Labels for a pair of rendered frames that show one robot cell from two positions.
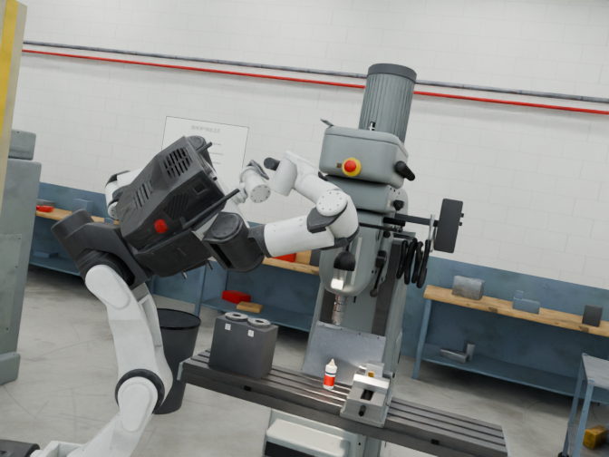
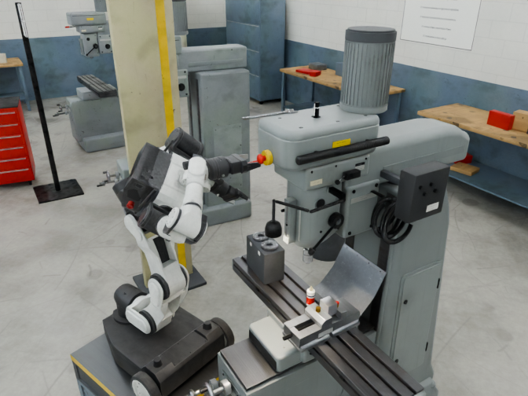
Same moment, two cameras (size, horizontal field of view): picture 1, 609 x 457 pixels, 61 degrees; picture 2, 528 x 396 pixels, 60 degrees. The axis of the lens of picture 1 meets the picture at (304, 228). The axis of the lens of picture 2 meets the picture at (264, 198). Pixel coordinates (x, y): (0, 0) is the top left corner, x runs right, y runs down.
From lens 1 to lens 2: 1.53 m
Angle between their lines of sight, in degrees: 47
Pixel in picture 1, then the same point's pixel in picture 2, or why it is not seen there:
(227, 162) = (461, 18)
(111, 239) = not seen: hidden behind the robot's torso
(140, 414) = (155, 299)
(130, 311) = (144, 243)
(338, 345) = (352, 268)
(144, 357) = (158, 268)
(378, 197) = (301, 178)
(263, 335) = (263, 258)
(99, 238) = not seen: hidden behind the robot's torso
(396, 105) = (361, 73)
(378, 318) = (381, 255)
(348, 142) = (265, 136)
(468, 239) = not seen: outside the picture
